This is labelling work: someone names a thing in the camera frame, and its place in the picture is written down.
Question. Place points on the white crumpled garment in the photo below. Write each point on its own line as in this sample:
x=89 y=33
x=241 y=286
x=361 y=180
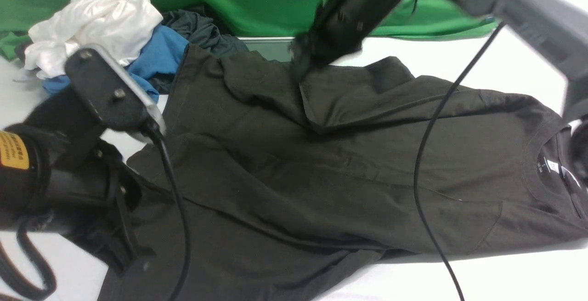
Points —
x=122 y=27

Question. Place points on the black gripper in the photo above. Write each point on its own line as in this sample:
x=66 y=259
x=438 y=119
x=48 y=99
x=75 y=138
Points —
x=82 y=191
x=338 y=29

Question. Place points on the gray robot arm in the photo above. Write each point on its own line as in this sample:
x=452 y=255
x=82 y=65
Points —
x=553 y=28

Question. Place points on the green backdrop cloth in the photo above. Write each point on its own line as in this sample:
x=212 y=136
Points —
x=412 y=20

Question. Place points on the blue crumpled garment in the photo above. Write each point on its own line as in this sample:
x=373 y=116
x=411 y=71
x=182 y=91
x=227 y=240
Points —
x=161 y=55

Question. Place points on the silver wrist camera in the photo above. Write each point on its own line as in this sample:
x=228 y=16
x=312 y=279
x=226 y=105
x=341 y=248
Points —
x=111 y=95

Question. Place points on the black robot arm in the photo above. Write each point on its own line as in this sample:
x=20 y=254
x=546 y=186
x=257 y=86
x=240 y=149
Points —
x=18 y=181

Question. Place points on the dark teal crumpled garment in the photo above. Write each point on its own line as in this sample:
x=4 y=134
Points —
x=199 y=28

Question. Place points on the dark gray long-sleeved shirt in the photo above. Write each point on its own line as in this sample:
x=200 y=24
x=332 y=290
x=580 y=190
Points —
x=292 y=187

